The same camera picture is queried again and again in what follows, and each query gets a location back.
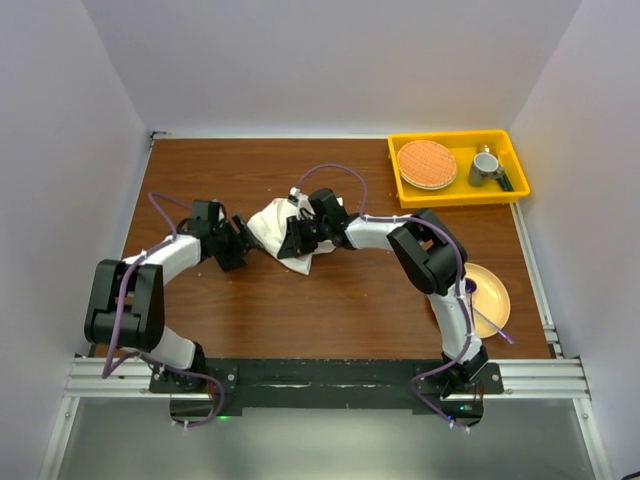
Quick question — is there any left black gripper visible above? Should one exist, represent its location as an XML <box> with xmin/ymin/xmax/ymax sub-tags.
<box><xmin>210</xmin><ymin>212</ymin><xmax>263</xmax><ymax>271</ymax></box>

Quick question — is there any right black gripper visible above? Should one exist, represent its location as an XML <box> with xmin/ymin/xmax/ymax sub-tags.
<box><xmin>278</xmin><ymin>216</ymin><xmax>330</xmax><ymax>261</ymax></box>

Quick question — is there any white cloth napkin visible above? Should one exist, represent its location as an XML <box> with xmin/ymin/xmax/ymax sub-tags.
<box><xmin>248</xmin><ymin>194</ymin><xmax>336</xmax><ymax>276</ymax></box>

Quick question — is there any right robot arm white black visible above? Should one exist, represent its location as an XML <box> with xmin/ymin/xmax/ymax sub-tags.
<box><xmin>277</xmin><ymin>188</ymin><xmax>488</xmax><ymax>398</ymax></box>

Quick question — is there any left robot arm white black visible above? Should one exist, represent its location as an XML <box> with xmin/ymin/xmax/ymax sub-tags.
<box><xmin>84</xmin><ymin>200</ymin><xmax>264</xmax><ymax>392</ymax></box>

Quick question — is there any orange patterned plate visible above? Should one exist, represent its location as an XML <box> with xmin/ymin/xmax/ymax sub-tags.
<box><xmin>397</xmin><ymin>140</ymin><xmax>458</xmax><ymax>190</ymax></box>

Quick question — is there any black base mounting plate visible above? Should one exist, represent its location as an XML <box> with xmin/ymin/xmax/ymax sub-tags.
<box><xmin>149</xmin><ymin>359</ymin><xmax>504</xmax><ymax>426</ymax></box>

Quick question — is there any iridescent purple spoon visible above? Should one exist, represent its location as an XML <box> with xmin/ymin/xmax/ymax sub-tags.
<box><xmin>465</xmin><ymin>278</ymin><xmax>477</xmax><ymax>311</ymax></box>

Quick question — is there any yellow plastic tray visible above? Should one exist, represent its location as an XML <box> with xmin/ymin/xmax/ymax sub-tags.
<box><xmin>388</xmin><ymin>130</ymin><xmax>531</xmax><ymax>209</ymax></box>

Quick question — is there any grey white mug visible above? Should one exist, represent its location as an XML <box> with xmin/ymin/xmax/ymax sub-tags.
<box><xmin>468</xmin><ymin>152</ymin><xmax>504</xmax><ymax>187</ymax></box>

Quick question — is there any dark green utensil in tray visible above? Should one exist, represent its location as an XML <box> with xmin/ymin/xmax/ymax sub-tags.
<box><xmin>496</xmin><ymin>172</ymin><xmax>514</xmax><ymax>192</ymax></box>

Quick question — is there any cream yellow plate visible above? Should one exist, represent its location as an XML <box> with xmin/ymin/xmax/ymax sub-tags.
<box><xmin>465</xmin><ymin>263</ymin><xmax>511</xmax><ymax>339</ymax></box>

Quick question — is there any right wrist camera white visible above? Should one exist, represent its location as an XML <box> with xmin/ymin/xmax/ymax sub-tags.
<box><xmin>287</xmin><ymin>187</ymin><xmax>313</xmax><ymax>214</ymax></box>

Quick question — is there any aluminium frame rail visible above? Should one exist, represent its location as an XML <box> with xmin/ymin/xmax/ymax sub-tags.
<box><xmin>504</xmin><ymin>202</ymin><xmax>591</xmax><ymax>400</ymax></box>

